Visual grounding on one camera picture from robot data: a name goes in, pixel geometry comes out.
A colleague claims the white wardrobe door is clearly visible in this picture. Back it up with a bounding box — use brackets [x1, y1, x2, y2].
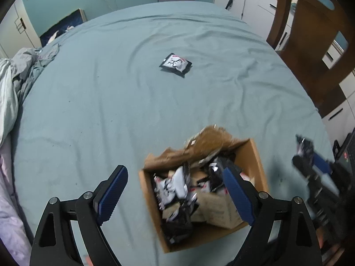
[0, 0, 41, 58]

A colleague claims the crumpled brown packing tape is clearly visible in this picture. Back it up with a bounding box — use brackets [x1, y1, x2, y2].
[183, 125, 244, 161]

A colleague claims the white cabinet with drawers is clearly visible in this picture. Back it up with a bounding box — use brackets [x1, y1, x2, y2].
[214, 0, 354, 144]

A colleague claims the teal bed sheet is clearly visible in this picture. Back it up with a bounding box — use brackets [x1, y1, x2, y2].
[12, 1, 333, 265]

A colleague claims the dark blue framed picture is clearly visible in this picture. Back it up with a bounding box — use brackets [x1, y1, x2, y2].
[40, 8, 87, 47]

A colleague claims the tan sachet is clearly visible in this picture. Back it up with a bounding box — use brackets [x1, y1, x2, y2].
[197, 191, 243, 229]

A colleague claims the lilac pillow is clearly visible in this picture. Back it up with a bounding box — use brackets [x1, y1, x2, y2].
[1, 136, 31, 265]

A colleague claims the white deer snack packet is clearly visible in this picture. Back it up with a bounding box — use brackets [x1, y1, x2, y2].
[154, 164, 190, 209]

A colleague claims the brown wooden chair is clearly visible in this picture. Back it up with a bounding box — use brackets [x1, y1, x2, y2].
[266, 0, 354, 117]

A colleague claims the grey crumpled duvet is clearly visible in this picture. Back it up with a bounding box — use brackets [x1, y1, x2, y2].
[0, 44, 59, 144]

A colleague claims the black packet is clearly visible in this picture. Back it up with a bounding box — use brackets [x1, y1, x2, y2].
[208, 157, 242, 192]

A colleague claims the brown cardboard box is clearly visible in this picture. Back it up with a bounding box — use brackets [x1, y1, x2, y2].
[138, 139, 269, 253]

